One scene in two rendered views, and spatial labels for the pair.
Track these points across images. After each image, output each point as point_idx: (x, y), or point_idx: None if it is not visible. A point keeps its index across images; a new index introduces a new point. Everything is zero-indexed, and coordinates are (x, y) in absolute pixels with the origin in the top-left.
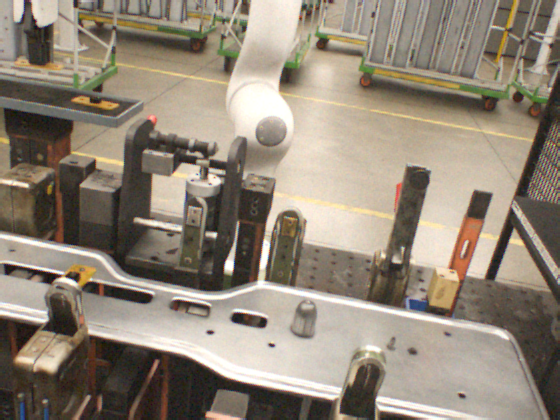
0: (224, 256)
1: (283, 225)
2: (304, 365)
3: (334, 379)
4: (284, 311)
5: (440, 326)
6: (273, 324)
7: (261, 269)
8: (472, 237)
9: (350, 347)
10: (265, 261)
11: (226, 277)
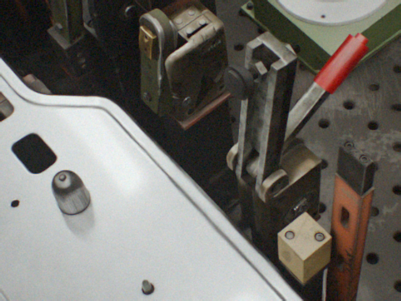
0: (124, 32)
1: (139, 37)
2: (15, 252)
3: (24, 291)
4: (85, 161)
5: (264, 299)
6: (50, 174)
7: (338, 23)
8: (350, 208)
9: (97, 258)
10: (356, 10)
11: (282, 17)
